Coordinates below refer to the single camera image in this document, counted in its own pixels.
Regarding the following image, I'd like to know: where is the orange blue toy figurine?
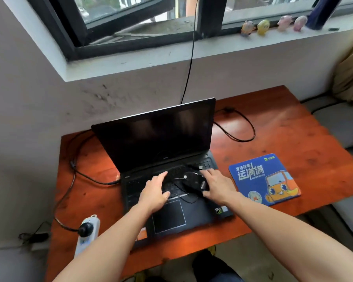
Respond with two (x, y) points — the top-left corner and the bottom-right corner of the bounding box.
(240, 21), (255, 37)

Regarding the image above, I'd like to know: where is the person's right hand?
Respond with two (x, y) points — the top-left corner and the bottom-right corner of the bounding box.
(200, 169), (239, 206)

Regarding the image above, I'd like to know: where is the person's left hand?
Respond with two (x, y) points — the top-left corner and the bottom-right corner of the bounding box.
(138, 171), (171, 214)

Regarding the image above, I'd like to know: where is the dark blue folded umbrella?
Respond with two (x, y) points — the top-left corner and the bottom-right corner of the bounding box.
(305, 0), (345, 30)

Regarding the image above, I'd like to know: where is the black adapter with cable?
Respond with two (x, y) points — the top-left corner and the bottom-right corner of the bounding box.
(18, 221), (51, 245)

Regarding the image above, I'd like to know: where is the pink toy figurine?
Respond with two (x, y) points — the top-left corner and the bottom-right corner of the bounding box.
(277, 15), (292, 32)
(293, 15), (308, 32)

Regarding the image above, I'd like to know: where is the beige curtain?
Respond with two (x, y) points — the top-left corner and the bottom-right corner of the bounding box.
(331, 32), (353, 108)

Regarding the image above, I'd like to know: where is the person's dark trousers leg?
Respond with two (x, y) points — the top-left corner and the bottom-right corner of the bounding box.
(192, 249), (245, 282)

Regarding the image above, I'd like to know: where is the black hanging cable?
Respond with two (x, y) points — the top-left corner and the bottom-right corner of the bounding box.
(181, 0), (199, 105)

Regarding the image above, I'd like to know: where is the black laptop power cable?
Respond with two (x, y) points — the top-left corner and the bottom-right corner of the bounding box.
(53, 130), (121, 233)

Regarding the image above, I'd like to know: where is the person's left forearm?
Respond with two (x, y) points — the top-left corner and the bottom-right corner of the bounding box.
(52, 200), (161, 282)

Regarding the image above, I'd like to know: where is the grey sofa cushion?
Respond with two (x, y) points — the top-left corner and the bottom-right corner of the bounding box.
(301, 95), (353, 149)

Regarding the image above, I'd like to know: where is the black window frame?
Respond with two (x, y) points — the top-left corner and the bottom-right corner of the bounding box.
(25, 0), (353, 61)

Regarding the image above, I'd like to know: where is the black looped cable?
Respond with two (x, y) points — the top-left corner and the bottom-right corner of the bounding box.
(213, 107), (256, 143)

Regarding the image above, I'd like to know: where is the white power strip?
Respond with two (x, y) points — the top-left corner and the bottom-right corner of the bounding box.
(74, 214), (101, 259)

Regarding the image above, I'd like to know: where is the black laptop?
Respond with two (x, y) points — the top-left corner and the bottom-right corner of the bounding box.
(91, 98), (235, 250)

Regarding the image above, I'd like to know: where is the person's right forearm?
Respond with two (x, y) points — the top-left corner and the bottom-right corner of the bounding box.
(221, 192), (353, 282)

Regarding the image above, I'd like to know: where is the yellow toy figurine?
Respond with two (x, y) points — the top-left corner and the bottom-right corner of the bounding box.
(257, 19), (270, 36)

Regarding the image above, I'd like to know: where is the black power plug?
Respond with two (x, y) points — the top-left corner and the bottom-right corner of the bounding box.
(78, 222), (94, 237)

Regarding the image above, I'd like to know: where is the blue cartoon mouse pad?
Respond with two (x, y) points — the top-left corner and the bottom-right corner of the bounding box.
(228, 153), (302, 207)

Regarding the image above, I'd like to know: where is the black mouse cable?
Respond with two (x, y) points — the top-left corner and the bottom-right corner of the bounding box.
(173, 164), (204, 205)

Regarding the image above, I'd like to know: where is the black computer mouse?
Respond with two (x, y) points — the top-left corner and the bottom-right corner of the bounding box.
(183, 171), (209, 192)

